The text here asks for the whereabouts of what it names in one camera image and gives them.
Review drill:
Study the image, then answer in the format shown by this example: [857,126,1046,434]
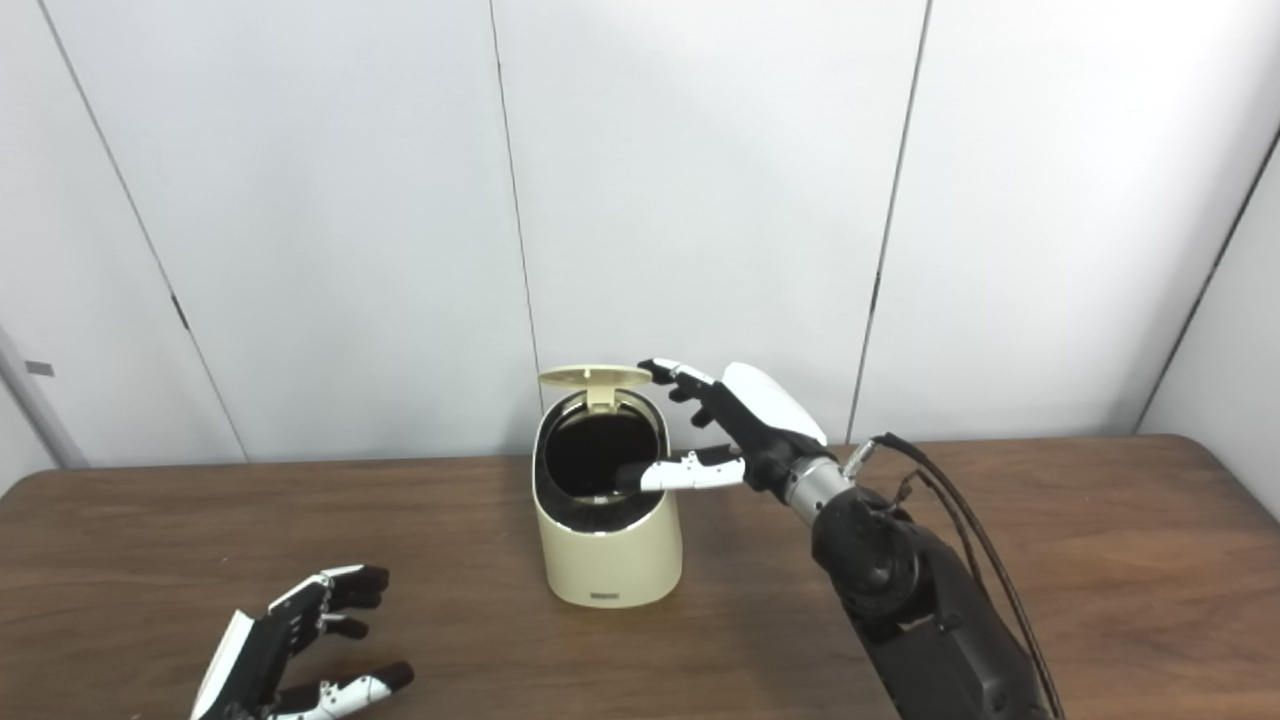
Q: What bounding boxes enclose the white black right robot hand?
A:
[615,358,831,496]

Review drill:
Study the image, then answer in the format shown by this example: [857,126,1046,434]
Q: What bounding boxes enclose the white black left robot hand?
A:
[190,565,415,720]

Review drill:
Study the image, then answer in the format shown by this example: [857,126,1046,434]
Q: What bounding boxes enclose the round cream bin lid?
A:
[538,364,654,411]

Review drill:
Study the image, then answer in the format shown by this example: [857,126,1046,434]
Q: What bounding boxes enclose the cream-colored plastic bin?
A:
[531,385,684,609]

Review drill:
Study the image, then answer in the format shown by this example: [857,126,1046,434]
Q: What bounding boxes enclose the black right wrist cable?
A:
[845,432,1066,720]

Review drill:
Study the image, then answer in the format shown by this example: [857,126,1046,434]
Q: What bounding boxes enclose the gray wall corner strip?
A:
[0,325,89,469]

